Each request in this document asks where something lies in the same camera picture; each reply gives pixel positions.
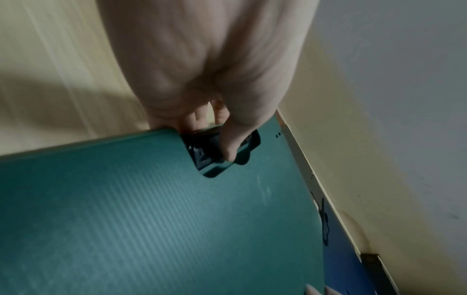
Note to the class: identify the person's right hand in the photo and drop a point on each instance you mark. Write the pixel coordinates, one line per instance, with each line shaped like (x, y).
(312, 291)

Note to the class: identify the person's left hand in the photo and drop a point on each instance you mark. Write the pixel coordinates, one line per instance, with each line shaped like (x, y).
(204, 51)

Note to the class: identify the blue folder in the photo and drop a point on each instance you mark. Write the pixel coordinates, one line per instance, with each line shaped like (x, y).
(339, 259)

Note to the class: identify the green folder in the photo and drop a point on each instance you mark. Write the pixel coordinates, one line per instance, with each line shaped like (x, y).
(127, 216)

